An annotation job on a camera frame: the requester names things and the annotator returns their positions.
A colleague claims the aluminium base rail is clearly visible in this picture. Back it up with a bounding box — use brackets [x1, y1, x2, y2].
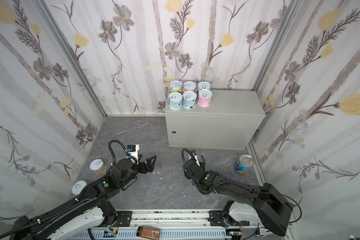
[59, 208, 289, 240]

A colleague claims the orange brown bottle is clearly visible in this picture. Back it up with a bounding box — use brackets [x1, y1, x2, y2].
[137, 226, 160, 240]

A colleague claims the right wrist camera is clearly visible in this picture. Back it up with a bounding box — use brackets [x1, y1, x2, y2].
[190, 150, 206, 168]

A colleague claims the pink label can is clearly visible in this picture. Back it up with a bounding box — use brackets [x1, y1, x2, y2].
[198, 90, 213, 108]
[183, 81, 197, 93]

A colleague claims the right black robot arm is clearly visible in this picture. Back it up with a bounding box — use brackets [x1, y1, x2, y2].
[181, 149, 302, 237]

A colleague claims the green label can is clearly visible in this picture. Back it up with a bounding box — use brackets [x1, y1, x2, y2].
[169, 81, 183, 94]

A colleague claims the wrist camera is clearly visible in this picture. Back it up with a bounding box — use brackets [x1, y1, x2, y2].
[190, 150, 206, 168]
[126, 145, 140, 164]

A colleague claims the pink label can back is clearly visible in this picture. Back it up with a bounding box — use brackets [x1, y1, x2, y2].
[198, 90, 213, 108]

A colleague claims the pink label can front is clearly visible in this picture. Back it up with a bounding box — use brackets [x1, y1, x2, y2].
[183, 81, 197, 93]

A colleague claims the blue label can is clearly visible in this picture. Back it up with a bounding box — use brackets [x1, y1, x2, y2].
[235, 155, 254, 175]

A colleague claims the grey metal cabinet box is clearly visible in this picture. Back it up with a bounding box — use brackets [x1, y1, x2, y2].
[165, 90, 266, 151]

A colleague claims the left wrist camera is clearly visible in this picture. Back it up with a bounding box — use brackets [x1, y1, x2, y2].
[126, 145, 140, 164]

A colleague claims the teal can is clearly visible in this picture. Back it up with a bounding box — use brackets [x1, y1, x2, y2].
[197, 82, 211, 92]
[169, 92, 183, 111]
[183, 91, 198, 109]

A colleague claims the orange label can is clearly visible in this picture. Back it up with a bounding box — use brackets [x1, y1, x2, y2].
[89, 159, 107, 175]

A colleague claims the yellow label can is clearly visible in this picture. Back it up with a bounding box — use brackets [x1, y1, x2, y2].
[71, 181, 87, 196]

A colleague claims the white handled tool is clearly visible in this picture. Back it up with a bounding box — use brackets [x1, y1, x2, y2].
[256, 228, 273, 238]

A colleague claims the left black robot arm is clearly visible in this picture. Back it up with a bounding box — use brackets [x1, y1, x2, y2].
[0, 140, 157, 240]

